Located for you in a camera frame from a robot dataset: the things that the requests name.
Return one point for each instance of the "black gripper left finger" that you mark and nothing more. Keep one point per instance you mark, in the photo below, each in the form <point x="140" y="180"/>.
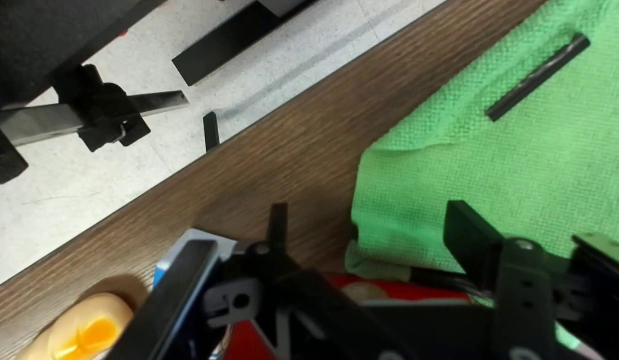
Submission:
<point x="168" y="301"/>

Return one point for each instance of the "orange bread-shaped toy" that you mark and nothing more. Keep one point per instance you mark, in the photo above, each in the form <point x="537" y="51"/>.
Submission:
<point x="88" y="326"/>

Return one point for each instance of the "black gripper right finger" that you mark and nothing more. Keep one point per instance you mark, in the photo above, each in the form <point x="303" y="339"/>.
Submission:
<point x="470" y="242"/>

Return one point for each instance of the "green cloth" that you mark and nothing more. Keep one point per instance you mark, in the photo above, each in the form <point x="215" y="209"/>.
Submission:
<point x="520" y="153"/>

